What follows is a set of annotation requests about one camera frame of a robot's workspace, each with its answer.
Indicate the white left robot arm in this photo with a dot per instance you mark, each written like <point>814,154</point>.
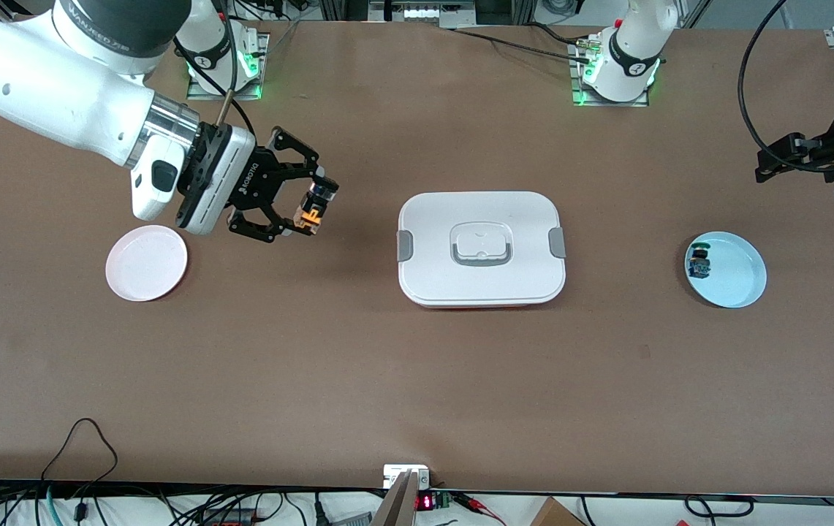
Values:
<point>628,73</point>

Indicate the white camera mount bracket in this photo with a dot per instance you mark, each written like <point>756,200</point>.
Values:
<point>395,471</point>

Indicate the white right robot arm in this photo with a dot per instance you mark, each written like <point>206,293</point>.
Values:
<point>58,95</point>

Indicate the white lidded box grey latches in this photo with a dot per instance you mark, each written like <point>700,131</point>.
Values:
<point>431,277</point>

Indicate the silver metal frame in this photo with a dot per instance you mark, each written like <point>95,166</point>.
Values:
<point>424,13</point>

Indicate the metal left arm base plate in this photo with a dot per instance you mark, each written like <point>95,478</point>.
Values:
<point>610,104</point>

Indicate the light blue round plate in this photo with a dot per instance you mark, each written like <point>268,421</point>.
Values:
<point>734,272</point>

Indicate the grey camera pole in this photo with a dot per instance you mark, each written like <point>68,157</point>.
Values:
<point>398,508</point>

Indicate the pink round plate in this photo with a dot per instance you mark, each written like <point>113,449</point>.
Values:
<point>146,263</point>

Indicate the red digit display board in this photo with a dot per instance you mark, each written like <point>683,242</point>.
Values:
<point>425,502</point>

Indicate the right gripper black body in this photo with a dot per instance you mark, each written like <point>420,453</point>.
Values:
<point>254,188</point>

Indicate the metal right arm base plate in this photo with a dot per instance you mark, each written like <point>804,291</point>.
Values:
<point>261,44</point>

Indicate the orange push-button switch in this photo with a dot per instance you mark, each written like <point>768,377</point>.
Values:
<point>312,215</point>

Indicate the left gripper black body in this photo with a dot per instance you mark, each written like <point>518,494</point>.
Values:
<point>819,153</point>

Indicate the brown cardboard piece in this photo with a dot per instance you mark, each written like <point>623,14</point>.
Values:
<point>555,515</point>

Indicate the green push-button switch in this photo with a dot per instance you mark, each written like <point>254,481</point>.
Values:
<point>698,267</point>

